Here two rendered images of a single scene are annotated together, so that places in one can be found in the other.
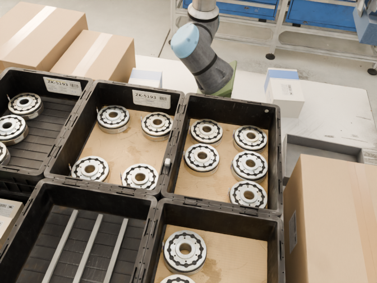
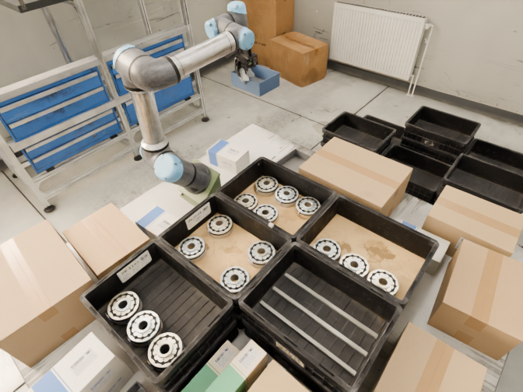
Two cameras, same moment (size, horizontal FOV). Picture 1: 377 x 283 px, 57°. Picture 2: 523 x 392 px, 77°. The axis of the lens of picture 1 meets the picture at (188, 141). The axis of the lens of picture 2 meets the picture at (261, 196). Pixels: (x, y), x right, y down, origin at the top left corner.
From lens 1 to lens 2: 0.74 m
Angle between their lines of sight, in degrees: 36
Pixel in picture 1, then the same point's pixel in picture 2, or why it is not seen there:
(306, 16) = not seen: hidden behind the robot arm
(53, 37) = (60, 253)
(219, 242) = (326, 234)
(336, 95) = (246, 137)
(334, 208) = (340, 173)
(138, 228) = (294, 271)
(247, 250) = (337, 224)
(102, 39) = (90, 222)
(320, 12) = not seen: hidden behind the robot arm
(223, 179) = (286, 213)
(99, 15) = not seen: outside the picture
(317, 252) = (360, 192)
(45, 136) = (171, 303)
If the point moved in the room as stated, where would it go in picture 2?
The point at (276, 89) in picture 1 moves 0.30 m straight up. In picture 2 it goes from (228, 155) to (221, 104)
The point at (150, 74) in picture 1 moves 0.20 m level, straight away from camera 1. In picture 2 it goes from (152, 213) to (118, 201)
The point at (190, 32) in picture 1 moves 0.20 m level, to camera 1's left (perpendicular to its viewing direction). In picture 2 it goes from (172, 159) to (135, 187)
